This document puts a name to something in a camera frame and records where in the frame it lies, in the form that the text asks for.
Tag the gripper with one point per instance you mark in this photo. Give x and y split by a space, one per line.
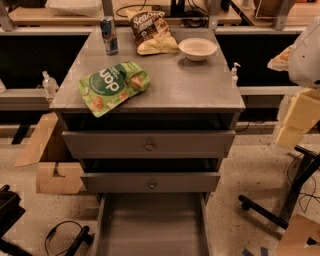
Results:
306 60

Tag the green rice chip bag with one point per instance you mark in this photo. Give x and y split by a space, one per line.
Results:
106 89

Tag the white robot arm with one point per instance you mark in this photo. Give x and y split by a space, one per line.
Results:
304 66

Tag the grey top drawer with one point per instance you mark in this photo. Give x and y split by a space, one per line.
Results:
148 144

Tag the grey drawer cabinet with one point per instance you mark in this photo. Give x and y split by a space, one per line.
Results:
183 96

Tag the brown yellow chip bag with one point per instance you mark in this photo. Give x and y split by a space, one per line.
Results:
152 34

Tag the open grey bottom drawer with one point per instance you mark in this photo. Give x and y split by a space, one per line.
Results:
152 224

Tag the grey middle drawer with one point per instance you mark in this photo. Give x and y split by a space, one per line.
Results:
121 182

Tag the white pump dispenser bottle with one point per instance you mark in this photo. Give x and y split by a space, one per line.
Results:
235 74

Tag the white bowl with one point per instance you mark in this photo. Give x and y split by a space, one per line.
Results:
197 49

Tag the cardboard box lower right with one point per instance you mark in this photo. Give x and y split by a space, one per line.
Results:
301 238

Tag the blue silver drink can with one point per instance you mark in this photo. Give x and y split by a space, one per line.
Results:
109 35

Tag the clear plastic bottle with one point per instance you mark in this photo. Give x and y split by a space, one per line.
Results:
49 84

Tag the black stand leg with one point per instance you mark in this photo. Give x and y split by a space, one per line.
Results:
83 236

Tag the notched cardboard piece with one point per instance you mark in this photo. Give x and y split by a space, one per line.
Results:
59 178

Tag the black equipment at left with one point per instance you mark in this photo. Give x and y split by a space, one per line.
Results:
10 212

